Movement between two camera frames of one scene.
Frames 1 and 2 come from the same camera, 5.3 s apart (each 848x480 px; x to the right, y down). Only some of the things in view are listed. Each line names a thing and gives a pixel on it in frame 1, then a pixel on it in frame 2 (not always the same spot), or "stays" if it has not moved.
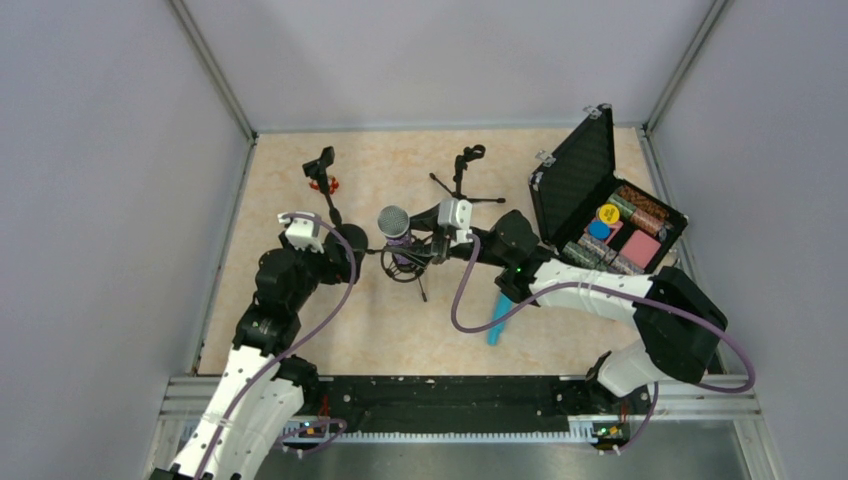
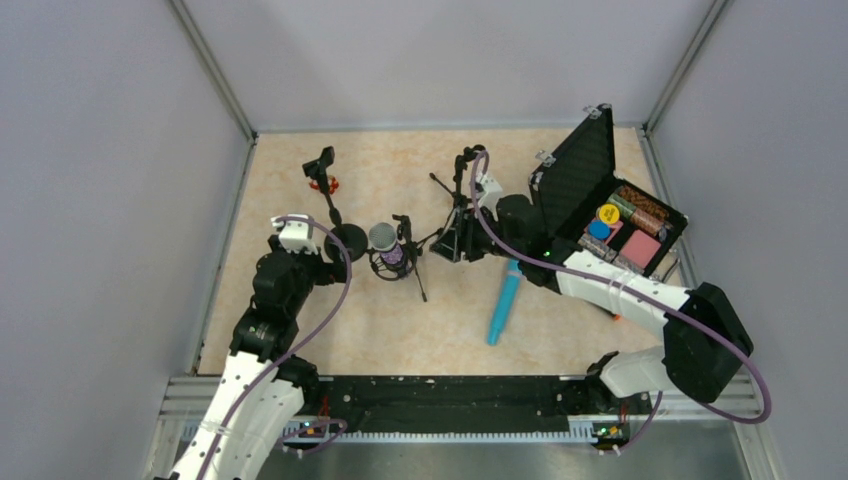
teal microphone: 503,304 stays
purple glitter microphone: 393,222 -> 383,238
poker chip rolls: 643,213 stays
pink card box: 640,249 stays
